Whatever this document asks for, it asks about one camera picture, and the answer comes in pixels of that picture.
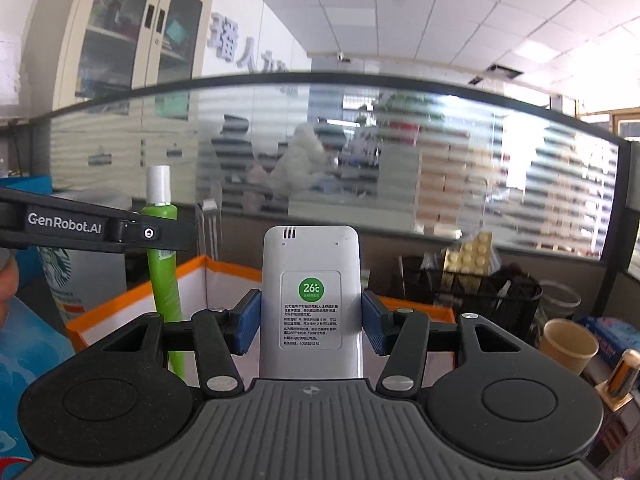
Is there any white air conditioner remote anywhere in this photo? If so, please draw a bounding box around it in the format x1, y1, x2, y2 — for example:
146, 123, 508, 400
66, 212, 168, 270
259, 226, 363, 380

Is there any person left hand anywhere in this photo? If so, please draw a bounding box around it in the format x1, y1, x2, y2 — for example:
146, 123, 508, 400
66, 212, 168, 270
0, 252, 20, 326

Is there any blue paper bag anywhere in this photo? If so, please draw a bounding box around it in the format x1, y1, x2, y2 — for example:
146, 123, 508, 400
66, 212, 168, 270
1, 176, 52, 288

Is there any orange cardboard box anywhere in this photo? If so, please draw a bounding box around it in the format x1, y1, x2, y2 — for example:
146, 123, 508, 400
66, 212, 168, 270
65, 253, 458, 386

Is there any grey tall product box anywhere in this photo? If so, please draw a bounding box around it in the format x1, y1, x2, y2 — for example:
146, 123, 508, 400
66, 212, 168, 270
195, 198, 222, 261

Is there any Starbucks plastic cup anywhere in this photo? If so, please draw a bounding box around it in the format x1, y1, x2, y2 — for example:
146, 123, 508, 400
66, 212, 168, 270
38, 247, 127, 323

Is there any yellow building block plate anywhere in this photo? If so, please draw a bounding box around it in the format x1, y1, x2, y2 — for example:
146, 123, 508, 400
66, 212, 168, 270
442, 231, 496, 275

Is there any AGON colourful desk mat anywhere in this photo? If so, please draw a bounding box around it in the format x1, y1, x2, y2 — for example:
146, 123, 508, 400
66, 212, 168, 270
0, 297, 74, 479

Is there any black mesh desk organizer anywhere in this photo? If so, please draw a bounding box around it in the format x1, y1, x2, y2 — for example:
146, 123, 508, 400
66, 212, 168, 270
393, 256, 542, 344

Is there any glass jar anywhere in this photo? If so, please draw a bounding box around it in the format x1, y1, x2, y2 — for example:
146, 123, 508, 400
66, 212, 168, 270
536, 280, 582, 326

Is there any brown paper cup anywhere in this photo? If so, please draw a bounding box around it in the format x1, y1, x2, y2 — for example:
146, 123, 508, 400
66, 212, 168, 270
538, 318, 599, 375

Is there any beige storage cabinet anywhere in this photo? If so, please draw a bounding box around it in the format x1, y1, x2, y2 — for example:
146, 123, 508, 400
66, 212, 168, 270
23, 0, 213, 115

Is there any blue wet wipes pack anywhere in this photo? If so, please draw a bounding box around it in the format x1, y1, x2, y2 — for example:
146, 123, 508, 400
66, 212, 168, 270
577, 316, 640, 368

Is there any gold copper coil spool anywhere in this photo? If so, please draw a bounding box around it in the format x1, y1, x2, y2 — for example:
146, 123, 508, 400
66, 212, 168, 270
596, 349, 640, 413

